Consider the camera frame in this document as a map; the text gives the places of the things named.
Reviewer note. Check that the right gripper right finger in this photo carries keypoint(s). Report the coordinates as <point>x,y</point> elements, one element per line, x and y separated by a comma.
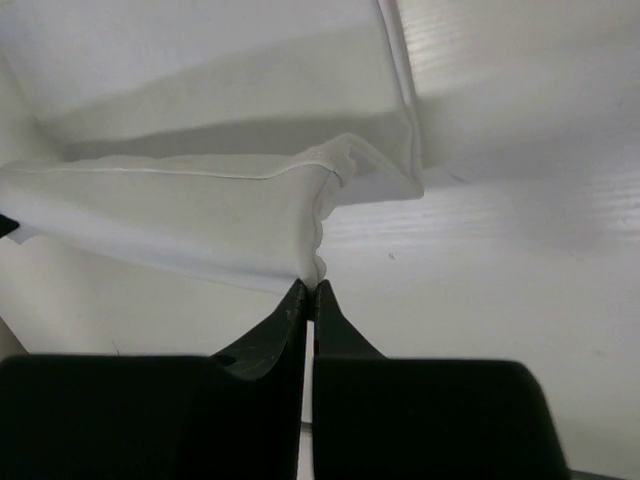
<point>375,417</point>

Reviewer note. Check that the white skirt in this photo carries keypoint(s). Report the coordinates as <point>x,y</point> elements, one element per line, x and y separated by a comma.
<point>208,138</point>

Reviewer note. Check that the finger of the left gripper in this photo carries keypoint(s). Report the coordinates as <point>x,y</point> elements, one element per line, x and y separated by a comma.
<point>7,226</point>

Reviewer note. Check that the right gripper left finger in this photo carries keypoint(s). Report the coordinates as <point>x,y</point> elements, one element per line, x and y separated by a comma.
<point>235,414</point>

